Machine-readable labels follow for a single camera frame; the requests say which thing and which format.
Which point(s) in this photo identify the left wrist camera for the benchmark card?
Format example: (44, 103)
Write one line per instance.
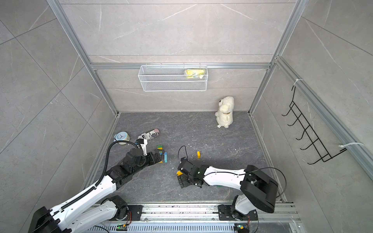
(143, 144)

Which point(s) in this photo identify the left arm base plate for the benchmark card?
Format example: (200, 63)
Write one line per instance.
(132, 212)

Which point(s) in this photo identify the black wire hook rack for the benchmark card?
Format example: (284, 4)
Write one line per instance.
(309, 133)

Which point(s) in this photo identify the white plush toy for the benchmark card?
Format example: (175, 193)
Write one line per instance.
(224, 115)

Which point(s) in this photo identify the cyan lego brick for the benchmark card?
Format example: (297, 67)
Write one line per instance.
(165, 157)

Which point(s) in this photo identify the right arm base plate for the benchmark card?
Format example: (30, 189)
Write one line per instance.
(228, 213)

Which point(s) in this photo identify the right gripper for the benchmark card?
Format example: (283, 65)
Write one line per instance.
(182, 181)

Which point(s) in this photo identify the white wire mesh basket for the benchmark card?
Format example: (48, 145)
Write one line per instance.
(159, 78)

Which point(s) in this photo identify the small toy car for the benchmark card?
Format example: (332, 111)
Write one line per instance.
(149, 135)

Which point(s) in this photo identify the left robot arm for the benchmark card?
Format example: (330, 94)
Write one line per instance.
(94, 204)

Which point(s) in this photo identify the yellow sponge in basket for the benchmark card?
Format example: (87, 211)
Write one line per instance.
(195, 73)

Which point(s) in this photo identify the tape roll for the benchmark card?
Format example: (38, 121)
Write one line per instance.
(122, 136)

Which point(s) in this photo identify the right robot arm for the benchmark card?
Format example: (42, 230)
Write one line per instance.
(259, 190)

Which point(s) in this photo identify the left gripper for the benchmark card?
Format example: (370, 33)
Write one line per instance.
(157, 158)

